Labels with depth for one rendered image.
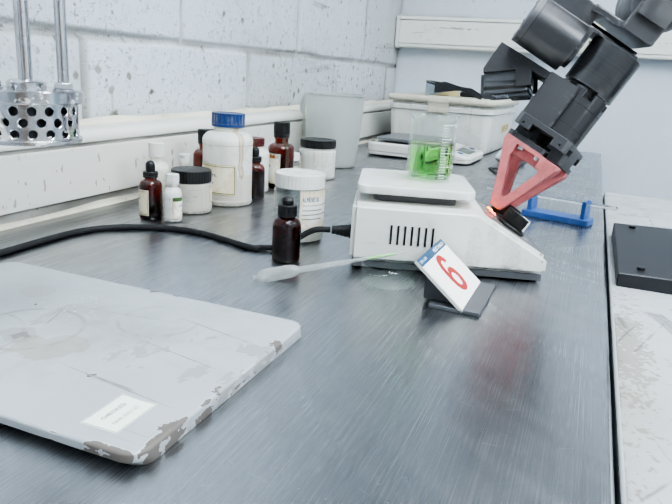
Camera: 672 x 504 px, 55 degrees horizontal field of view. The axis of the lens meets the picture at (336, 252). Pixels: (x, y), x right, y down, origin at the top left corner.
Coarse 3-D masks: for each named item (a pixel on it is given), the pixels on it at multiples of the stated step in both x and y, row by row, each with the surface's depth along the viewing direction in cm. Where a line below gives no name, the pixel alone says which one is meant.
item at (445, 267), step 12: (444, 252) 62; (432, 264) 58; (444, 264) 60; (456, 264) 62; (444, 276) 58; (456, 276) 60; (468, 276) 62; (444, 288) 56; (456, 288) 58; (468, 288) 60; (456, 300) 56
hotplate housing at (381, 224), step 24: (360, 192) 70; (360, 216) 65; (384, 216) 64; (408, 216) 64; (432, 216) 64; (456, 216) 64; (480, 216) 64; (360, 240) 65; (384, 240) 65; (408, 240) 65; (432, 240) 65; (456, 240) 64; (480, 240) 64; (504, 240) 64; (360, 264) 66; (480, 264) 65; (504, 264) 65; (528, 264) 65
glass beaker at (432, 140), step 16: (416, 112) 70; (448, 112) 66; (416, 128) 67; (432, 128) 66; (448, 128) 67; (416, 144) 67; (432, 144) 67; (448, 144) 67; (416, 160) 68; (432, 160) 67; (448, 160) 68; (416, 176) 68; (432, 176) 68; (448, 176) 68
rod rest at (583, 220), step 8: (528, 200) 97; (536, 200) 99; (528, 208) 98; (536, 208) 99; (584, 208) 92; (528, 216) 97; (536, 216) 97; (544, 216) 96; (552, 216) 95; (560, 216) 94; (568, 216) 95; (576, 216) 95; (584, 216) 93; (576, 224) 93; (584, 224) 92; (592, 224) 95
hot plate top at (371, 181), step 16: (368, 176) 70; (384, 176) 70; (400, 176) 71; (368, 192) 64; (384, 192) 64; (400, 192) 64; (416, 192) 64; (432, 192) 64; (448, 192) 64; (464, 192) 64
